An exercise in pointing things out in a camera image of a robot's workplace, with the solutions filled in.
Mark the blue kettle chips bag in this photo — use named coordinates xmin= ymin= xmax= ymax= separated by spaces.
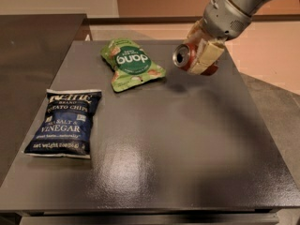
xmin=23 ymin=89 xmax=102 ymax=159

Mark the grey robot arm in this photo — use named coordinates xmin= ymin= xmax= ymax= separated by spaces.
xmin=185 ymin=0 xmax=271 ymax=75

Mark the red coke can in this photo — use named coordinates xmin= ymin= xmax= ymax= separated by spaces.
xmin=172 ymin=43 xmax=218 ymax=76

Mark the green dang snack bag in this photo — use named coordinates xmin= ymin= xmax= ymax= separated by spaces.
xmin=100 ymin=38 xmax=166 ymax=93

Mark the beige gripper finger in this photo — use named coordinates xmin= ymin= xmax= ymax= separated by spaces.
xmin=187 ymin=38 xmax=225 ymax=75
xmin=184 ymin=20 xmax=208 ymax=45

